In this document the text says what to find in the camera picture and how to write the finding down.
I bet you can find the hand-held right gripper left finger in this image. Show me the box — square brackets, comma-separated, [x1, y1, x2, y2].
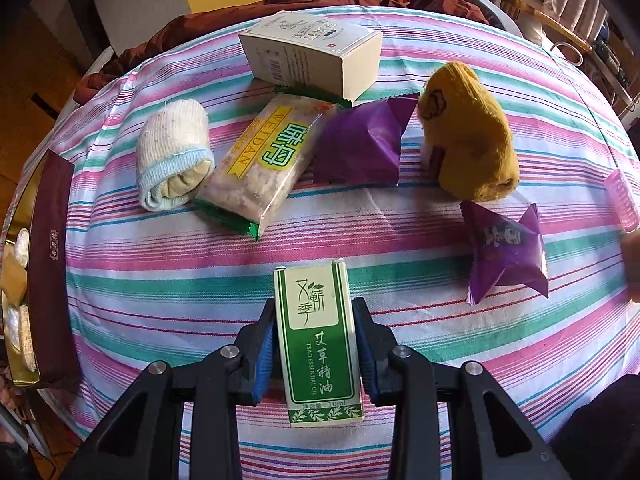
[75, 297, 277, 480]

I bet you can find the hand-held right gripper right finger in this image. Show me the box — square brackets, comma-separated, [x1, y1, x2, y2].
[350, 297, 572, 480]

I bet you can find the green white essential oil box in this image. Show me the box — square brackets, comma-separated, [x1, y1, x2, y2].
[273, 259, 365, 428]

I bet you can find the purple snack packet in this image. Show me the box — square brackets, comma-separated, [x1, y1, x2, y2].
[460, 201, 550, 306]
[312, 94, 420, 189]

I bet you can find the green yellow snack packet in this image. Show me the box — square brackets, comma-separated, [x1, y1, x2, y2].
[194, 92, 342, 242]

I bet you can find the white sock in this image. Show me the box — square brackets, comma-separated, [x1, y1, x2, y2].
[136, 100, 216, 212]

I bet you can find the gold tin box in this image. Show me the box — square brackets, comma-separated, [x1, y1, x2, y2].
[0, 149, 82, 391]

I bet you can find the silver snack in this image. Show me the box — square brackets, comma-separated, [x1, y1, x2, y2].
[2, 302, 40, 375]
[12, 227, 32, 269]

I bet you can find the mustard yellow sock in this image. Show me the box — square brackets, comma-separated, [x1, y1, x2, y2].
[417, 61, 521, 204]

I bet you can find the cream cardboard box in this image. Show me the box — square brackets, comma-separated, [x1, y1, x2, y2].
[238, 14, 384, 106]

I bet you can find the striped pink green cloth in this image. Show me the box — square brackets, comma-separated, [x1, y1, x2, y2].
[10, 4, 640, 480]

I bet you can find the wooden side table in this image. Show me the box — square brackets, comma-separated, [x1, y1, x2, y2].
[435, 0, 597, 57]

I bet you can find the pink patterned curtain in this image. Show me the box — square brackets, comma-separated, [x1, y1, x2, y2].
[542, 0, 609, 47]

